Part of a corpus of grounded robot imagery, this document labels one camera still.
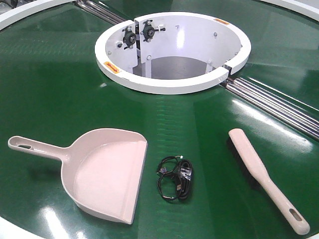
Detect black USB cable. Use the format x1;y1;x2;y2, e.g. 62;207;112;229
156;155;194;203

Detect pink plastic dustpan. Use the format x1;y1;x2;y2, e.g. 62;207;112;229
7;128;148;225

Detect pink hand brush black bristles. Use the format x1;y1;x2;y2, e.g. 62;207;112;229
228;128;310;235

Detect far steel conveyor rollers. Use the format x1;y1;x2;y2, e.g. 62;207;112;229
74;0;126;25

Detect steel conveyor rollers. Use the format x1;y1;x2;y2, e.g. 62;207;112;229
221;78;319;140
74;0;126;25

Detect near steel conveyor rollers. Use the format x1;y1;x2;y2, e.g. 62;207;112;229
221;78;319;140

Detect left black bearing block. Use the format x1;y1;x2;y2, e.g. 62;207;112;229
123;26;137;49

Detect black bearing block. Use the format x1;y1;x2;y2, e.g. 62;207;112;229
142;20;166;42
123;26;137;49

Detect right black bearing block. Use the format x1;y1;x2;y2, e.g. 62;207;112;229
142;20;166;42

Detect white outer rim left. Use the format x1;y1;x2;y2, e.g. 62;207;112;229
0;0;72;30

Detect white rim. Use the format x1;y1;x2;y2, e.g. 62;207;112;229
0;0;72;30
262;0;319;21

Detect white outer rim right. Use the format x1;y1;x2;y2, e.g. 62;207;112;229
262;0;319;21

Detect white inner conveyor ring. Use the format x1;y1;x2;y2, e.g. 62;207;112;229
94;11;252;95

